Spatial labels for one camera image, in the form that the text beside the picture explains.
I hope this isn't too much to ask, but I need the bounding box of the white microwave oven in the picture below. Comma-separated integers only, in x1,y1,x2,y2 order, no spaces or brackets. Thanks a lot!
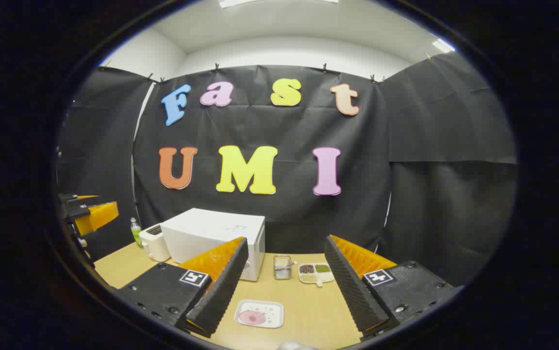
160,208,266,282

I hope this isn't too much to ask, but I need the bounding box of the pink ham slice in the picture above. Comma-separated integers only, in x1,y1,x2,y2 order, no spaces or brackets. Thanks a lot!
238,310,267,325

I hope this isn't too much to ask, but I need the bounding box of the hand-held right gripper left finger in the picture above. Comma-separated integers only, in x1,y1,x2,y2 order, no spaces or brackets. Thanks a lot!
114,237,250,339

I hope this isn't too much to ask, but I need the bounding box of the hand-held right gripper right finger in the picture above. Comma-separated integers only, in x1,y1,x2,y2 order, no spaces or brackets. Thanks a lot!
324,234,465,341

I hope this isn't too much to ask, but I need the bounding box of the black backdrop cloth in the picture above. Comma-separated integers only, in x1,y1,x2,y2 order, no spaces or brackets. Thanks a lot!
56,51,518,287

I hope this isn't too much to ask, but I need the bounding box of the metal wire basket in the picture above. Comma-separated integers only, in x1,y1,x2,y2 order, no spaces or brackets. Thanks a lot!
273,255,294,280

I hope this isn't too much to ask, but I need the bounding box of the white square cherry-print plate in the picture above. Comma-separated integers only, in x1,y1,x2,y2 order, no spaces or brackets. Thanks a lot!
234,299,285,329

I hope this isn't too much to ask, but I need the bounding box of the white toaster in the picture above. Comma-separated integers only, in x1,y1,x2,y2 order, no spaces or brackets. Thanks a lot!
139,224,172,263

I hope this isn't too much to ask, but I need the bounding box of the white divided bean dish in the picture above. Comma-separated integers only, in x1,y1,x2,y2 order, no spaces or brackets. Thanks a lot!
298,262,335,287

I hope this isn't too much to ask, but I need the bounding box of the green drink bottle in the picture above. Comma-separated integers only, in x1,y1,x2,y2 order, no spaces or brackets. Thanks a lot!
130,217,144,249

